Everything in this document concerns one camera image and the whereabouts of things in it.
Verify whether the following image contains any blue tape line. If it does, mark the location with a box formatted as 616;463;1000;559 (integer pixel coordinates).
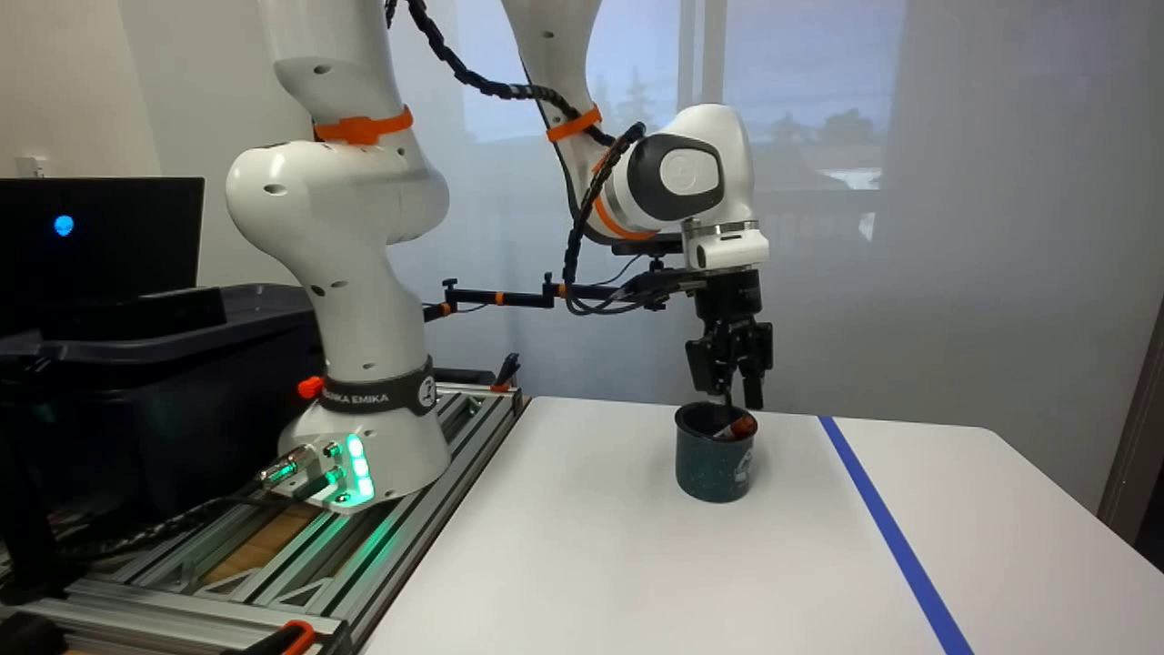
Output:
816;409;977;655

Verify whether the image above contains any red dry-erase marker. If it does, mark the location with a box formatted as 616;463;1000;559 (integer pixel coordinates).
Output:
711;406;755;443

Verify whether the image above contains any frosted glass window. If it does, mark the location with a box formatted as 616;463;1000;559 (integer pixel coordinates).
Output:
386;0;913;405

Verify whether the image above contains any dark cabinet edge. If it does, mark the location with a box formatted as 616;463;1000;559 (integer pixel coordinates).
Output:
1093;300;1164;573

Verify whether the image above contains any black and orange clamp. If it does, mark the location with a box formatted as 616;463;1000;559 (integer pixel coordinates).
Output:
486;348;528;398

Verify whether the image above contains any dark blue speckled mug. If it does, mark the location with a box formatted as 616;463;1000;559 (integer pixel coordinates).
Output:
671;398;763;506

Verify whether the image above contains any black corrugated cable conduit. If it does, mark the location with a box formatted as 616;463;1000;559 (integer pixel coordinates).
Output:
386;0;652;318

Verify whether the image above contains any orange handled clamp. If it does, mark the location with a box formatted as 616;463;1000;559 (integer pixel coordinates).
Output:
275;616;325;655

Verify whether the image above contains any orange cable strap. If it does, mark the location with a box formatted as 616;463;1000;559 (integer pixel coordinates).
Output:
540;104;608;149
309;104;418;149

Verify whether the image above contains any black articulated camera mounting arm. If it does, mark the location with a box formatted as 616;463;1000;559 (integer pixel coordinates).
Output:
418;274;574;323

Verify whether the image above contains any aluminium rail base frame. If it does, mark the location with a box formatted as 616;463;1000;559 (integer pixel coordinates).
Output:
0;378;529;655

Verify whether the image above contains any black plastic storage bin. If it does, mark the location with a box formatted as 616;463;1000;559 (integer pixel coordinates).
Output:
0;284;327;538

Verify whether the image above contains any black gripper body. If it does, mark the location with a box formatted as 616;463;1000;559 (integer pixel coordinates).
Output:
689;266;768;357

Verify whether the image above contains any black computer monitor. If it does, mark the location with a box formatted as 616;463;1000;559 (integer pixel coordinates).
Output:
0;173;206;339

